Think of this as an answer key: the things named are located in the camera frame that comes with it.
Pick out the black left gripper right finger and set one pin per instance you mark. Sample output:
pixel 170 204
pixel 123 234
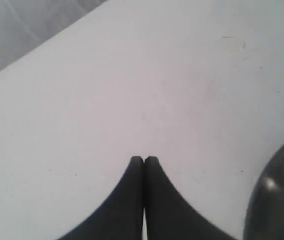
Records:
pixel 168 215

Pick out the round stainless steel plate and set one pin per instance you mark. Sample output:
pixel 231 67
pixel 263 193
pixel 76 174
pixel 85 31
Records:
pixel 265 213

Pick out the white backdrop curtain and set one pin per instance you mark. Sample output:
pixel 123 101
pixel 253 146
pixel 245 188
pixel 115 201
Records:
pixel 26 24

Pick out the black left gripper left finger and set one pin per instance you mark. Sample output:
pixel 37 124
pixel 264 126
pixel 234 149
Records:
pixel 120 216

